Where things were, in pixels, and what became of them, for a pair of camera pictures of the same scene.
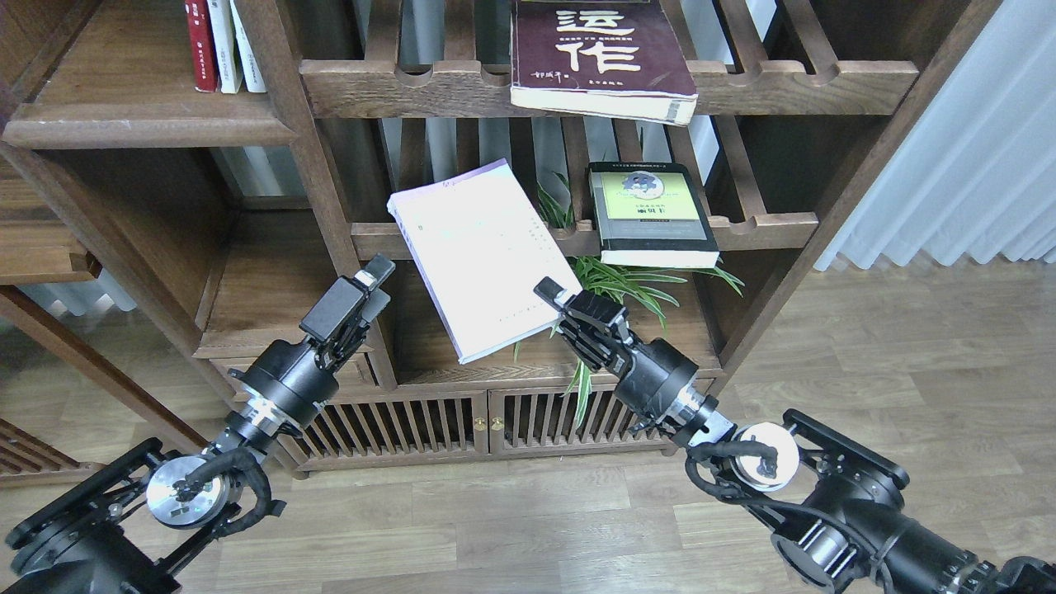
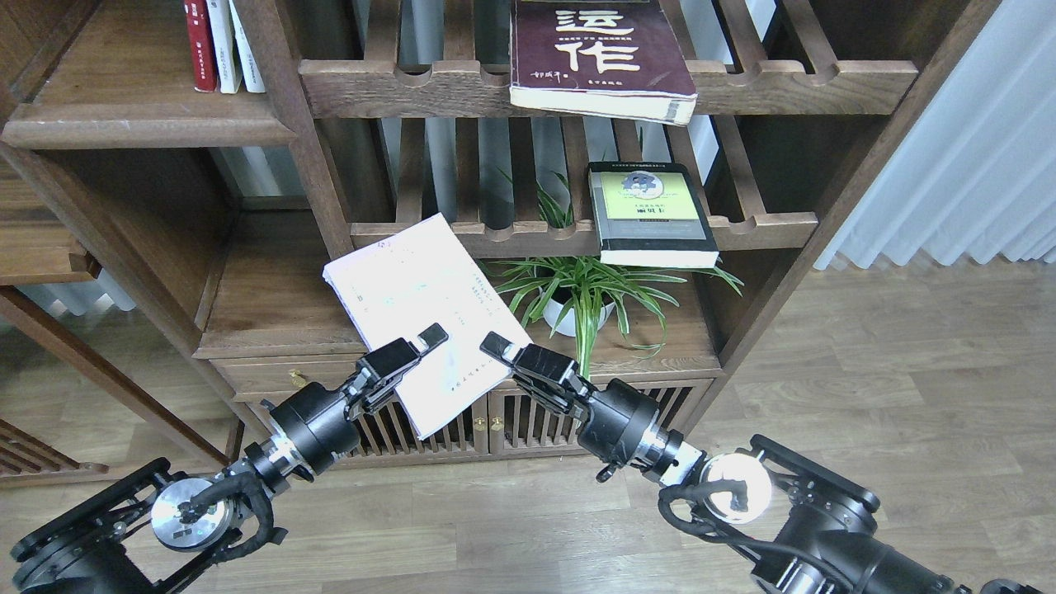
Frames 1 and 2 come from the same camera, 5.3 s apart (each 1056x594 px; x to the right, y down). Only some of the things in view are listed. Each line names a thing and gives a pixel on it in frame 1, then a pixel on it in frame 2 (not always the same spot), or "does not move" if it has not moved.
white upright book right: (251, 65) does not move
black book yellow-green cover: (651, 215) does not move
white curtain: (975, 176) does not move
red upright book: (202, 45) does not move
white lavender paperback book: (482, 249) -> (398, 288)
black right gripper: (659, 387) -> (619, 425)
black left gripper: (287, 384) -> (312, 426)
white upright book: (227, 45) does not move
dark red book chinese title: (613, 58) does not move
